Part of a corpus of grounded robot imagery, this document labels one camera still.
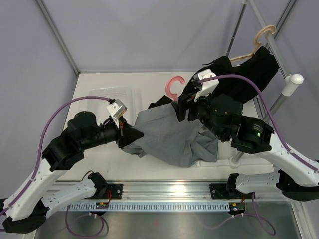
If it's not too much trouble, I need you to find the silver clothes rack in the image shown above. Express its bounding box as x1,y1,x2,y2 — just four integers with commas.
195,0,305,167

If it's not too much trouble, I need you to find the pink plastic hanger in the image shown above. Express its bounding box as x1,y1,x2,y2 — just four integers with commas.
165,76,186,101

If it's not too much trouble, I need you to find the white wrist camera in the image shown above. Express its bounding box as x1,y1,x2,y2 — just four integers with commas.
194,69,219,102
107,99,127,128

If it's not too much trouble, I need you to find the white slotted cable duct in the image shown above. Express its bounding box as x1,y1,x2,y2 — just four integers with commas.
69,202,230,212

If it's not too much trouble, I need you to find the grey shirt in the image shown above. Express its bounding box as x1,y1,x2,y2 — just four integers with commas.
123,104,218,168

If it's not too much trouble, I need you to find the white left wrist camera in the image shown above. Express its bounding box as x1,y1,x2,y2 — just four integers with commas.
107,99,127,128

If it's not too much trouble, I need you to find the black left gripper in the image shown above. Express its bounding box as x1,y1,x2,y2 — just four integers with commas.
80,115,144,150

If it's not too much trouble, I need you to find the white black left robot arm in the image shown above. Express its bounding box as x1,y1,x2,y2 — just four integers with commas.
0,111,144,234

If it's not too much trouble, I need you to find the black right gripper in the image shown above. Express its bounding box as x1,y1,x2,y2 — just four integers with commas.
171,87,226,141

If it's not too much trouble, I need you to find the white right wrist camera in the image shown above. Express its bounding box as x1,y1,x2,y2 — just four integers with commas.
194,69,219,102

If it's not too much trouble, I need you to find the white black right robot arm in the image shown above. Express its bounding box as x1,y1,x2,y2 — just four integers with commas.
172,94,319,202

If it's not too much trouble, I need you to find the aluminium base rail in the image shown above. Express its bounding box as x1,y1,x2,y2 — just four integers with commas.
44,180,282,202

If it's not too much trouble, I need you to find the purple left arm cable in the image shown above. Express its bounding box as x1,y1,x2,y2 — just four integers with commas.
0,96,117,237

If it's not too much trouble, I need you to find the white plastic basket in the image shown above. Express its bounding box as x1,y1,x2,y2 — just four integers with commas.
87,87,136,121

